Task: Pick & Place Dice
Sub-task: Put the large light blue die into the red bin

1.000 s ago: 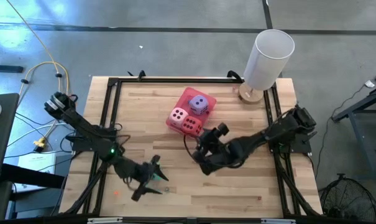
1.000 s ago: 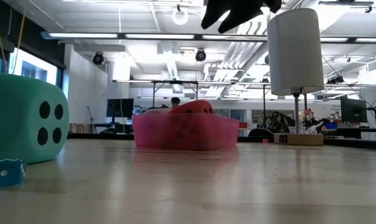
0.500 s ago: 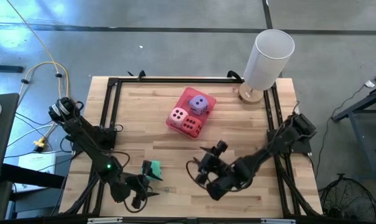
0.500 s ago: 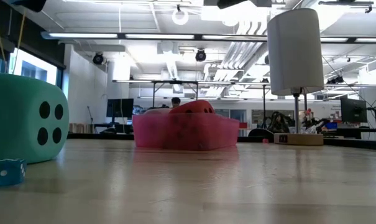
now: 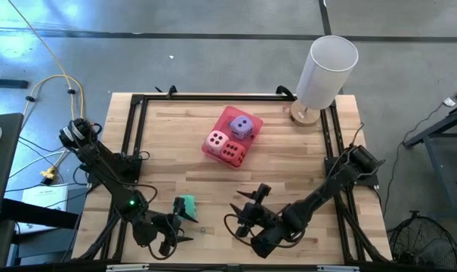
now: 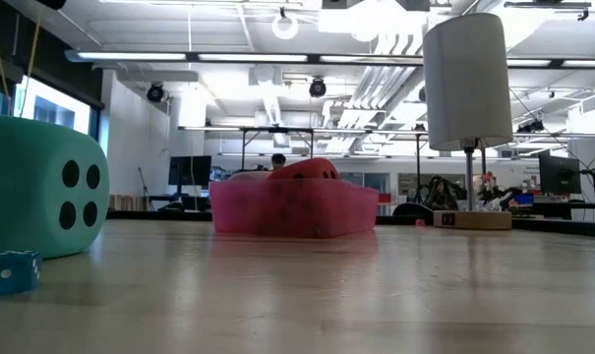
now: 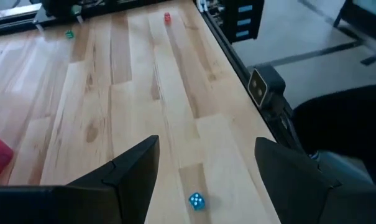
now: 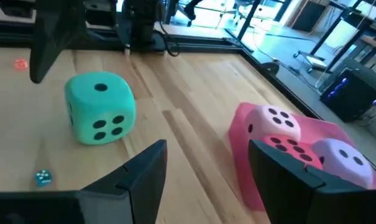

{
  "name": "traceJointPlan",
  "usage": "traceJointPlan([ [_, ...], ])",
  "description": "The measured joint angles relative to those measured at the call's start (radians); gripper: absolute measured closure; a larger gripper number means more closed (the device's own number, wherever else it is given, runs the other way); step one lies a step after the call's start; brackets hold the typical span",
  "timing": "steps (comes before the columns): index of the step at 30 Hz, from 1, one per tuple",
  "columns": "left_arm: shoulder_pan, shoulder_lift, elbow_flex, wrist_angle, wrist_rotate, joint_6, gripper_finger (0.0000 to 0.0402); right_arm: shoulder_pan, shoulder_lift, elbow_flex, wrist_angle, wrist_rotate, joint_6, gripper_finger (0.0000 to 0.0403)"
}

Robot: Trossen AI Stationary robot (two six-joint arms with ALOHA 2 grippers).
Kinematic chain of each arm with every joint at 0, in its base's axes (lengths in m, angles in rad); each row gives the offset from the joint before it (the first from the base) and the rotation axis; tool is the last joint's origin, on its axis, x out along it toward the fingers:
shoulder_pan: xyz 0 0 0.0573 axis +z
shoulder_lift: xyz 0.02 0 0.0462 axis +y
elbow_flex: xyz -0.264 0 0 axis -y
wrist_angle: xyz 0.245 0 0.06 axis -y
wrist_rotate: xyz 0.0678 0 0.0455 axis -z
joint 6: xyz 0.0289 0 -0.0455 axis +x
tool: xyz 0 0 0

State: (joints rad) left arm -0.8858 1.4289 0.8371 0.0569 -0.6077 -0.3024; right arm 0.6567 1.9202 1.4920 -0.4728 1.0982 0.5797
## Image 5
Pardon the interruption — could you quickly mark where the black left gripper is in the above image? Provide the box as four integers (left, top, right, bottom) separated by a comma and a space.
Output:
131, 196, 199, 261

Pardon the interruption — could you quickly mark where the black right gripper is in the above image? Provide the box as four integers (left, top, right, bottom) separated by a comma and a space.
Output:
229, 183, 285, 240

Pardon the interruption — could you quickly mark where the large teal foam die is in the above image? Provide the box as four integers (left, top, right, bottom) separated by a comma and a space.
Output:
174, 194, 198, 222

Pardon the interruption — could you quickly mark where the large red foam die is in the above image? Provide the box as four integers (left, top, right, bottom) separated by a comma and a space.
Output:
220, 140, 248, 168

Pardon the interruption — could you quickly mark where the large pink foam die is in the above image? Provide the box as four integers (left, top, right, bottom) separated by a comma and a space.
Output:
205, 129, 230, 156

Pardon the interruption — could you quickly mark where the large purple foam die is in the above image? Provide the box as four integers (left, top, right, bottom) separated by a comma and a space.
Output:
228, 114, 255, 141

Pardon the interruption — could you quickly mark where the pink translucent plastic bin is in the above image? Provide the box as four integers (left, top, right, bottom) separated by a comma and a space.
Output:
201, 105, 264, 169

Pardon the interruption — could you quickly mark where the white shade table lamp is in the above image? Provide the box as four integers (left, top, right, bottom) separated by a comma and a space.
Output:
289, 34, 360, 128

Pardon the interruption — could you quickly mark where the black floor fan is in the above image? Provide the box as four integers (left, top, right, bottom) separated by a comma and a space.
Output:
387, 210, 457, 272

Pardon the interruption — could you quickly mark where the black side desk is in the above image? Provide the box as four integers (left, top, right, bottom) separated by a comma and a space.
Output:
0, 112, 25, 228

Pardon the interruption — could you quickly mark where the dark grey metal stand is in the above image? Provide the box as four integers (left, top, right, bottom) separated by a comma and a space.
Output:
403, 103, 457, 218

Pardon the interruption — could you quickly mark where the black flat bar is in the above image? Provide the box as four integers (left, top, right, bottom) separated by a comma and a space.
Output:
0, 78, 30, 90

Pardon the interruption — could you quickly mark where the silver metal bracket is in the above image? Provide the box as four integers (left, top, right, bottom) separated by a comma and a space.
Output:
317, 264, 361, 272
105, 263, 151, 272

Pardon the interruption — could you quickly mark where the black aluminium table frame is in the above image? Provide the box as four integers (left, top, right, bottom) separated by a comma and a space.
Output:
71, 85, 394, 265

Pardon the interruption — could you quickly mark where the yellow cable connector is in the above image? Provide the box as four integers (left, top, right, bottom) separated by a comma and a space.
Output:
39, 166, 57, 182

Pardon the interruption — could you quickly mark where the yellow cable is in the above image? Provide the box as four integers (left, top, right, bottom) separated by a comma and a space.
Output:
5, 0, 86, 178

